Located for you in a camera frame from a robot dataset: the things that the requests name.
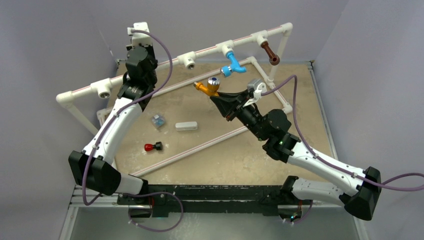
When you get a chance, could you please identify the orange water faucet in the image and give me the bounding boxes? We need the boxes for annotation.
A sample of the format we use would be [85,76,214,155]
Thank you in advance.
[193,77,221,97]

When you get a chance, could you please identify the clear bag blue parts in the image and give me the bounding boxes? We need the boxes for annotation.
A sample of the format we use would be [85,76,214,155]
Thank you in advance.
[151,114,166,129]

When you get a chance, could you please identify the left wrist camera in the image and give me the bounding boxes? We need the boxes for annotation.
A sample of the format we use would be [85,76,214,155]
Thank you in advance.
[127,21,153,48]

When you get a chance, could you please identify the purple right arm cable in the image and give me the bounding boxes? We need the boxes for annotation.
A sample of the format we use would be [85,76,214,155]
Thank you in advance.
[261,74,424,192]

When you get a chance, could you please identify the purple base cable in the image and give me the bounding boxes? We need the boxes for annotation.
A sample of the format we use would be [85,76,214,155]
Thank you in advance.
[128,194,185,233]

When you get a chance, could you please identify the blue water faucet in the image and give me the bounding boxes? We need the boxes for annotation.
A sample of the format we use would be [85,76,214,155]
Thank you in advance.
[220,51,247,78]

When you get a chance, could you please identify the white PVC pipe frame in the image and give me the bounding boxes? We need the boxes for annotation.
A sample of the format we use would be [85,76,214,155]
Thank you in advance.
[55,22,294,178]

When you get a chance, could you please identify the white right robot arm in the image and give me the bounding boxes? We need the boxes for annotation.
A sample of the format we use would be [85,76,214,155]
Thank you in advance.
[210,90,382,221]

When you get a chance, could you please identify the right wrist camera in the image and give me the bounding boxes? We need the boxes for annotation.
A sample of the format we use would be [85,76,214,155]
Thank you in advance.
[243,78,267,107]

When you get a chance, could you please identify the white plastic case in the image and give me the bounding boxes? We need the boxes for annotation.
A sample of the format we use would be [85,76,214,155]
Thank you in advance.
[175,121,198,131]

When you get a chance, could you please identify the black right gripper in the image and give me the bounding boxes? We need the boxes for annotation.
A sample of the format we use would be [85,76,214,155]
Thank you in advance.
[211,89,268,142]

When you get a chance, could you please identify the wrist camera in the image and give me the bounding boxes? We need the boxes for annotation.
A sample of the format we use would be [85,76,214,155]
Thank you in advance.
[243,78,267,107]
[127,21,153,48]

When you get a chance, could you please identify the red black faucet piece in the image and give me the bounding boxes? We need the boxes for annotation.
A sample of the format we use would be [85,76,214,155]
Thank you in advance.
[144,141,163,152]

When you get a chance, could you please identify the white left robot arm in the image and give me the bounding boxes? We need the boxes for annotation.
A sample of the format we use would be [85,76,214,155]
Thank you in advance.
[68,46,158,205]

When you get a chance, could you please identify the brown water faucet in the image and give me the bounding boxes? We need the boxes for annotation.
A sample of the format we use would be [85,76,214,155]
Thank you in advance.
[260,41,280,66]

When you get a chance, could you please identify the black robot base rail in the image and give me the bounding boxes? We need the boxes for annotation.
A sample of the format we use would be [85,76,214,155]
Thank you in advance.
[117,184,311,219]

